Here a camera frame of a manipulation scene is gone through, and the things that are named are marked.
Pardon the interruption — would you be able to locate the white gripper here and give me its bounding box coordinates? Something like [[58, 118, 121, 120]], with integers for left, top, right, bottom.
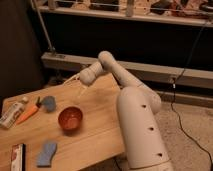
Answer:
[[63, 68, 94, 98]]

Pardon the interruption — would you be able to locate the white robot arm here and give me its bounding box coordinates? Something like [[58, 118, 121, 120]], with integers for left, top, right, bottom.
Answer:
[[66, 51, 174, 171]]

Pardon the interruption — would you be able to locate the blue round sponge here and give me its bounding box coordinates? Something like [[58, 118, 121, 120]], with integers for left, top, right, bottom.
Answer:
[[42, 96, 56, 112]]

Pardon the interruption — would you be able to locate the metal pole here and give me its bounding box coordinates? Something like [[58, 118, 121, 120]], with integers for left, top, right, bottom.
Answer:
[[32, 0, 56, 55]]

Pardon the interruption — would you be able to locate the orange toy carrot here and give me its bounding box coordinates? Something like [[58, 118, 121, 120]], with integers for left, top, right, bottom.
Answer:
[[16, 98, 41, 124]]

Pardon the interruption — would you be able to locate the white plastic bottle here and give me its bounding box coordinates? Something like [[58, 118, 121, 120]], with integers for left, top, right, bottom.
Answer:
[[0, 97, 29, 129]]

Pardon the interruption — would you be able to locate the red and white box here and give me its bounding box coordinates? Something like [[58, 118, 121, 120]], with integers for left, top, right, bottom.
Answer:
[[10, 144, 25, 171]]

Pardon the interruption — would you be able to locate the cluttered shelf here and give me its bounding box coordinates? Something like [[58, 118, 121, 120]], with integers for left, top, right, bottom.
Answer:
[[30, 0, 213, 28]]

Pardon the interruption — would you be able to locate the black cable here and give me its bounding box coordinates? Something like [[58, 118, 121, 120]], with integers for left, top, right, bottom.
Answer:
[[168, 19, 213, 171]]

